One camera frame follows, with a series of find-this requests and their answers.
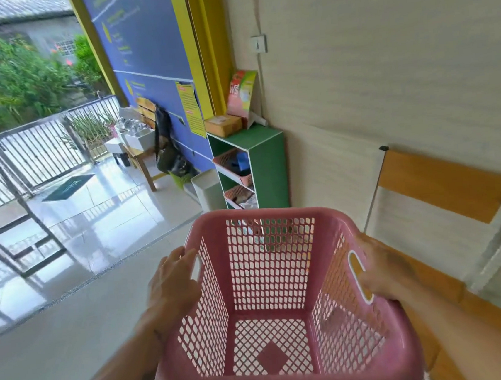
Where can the orange wooden bench white frame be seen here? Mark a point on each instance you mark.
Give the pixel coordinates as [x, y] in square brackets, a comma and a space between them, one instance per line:
[444, 182]

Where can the small blue box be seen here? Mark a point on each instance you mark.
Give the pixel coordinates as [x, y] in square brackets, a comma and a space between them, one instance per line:
[243, 162]

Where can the yellow paper poster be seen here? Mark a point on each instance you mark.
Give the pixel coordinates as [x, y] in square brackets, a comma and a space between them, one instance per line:
[190, 109]

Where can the slatted wooden bench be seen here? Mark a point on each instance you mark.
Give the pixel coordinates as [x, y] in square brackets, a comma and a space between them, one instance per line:
[145, 107]

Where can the dark green doormat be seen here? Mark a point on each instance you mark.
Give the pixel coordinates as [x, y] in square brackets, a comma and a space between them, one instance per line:
[68, 187]

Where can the grey roofed house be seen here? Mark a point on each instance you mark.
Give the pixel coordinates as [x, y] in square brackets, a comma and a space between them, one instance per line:
[41, 35]

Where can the person's right hand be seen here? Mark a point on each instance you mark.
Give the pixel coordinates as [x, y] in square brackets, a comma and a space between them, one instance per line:
[387, 276]

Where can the person's left forearm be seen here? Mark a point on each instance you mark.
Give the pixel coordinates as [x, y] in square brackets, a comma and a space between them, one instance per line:
[118, 377]

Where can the grey metal fence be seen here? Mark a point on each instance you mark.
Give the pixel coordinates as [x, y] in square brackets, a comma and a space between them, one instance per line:
[43, 150]

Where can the small green bucket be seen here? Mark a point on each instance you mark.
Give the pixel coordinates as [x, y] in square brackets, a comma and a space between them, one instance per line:
[181, 181]

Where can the pink plastic laundry basket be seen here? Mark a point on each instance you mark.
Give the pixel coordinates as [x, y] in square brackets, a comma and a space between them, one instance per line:
[273, 358]

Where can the brown wrapped parcel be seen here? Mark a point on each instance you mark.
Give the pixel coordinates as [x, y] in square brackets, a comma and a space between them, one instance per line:
[224, 126]

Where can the small pink mesh tray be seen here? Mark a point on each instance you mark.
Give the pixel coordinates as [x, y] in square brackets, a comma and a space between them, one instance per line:
[227, 159]
[237, 192]

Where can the green shelf cabinet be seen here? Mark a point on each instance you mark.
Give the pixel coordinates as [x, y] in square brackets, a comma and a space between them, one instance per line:
[271, 172]

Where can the white plastic tub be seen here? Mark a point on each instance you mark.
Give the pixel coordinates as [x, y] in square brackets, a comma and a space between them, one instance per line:
[139, 138]

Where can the green trees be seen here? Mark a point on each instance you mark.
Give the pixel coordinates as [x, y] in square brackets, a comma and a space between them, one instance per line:
[15, 86]

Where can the red green detergent pack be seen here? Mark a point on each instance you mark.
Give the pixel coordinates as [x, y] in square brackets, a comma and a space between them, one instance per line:
[241, 93]

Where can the blue information board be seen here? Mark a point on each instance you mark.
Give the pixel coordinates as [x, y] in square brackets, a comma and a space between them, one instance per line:
[147, 38]

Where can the yellow door frame post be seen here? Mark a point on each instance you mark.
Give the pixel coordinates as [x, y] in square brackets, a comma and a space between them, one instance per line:
[210, 45]

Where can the person's right forearm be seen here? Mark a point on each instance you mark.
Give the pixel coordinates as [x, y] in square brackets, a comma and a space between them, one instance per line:
[477, 338]

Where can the white plastic waste bin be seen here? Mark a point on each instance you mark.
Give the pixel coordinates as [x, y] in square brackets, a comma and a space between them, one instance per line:
[208, 191]

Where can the black hanging bag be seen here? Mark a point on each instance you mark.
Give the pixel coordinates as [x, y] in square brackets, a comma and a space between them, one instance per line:
[167, 151]

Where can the person's left hand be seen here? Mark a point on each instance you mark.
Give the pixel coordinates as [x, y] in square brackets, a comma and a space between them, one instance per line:
[172, 292]

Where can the white light switch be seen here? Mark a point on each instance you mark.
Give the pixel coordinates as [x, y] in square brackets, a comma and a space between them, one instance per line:
[258, 44]

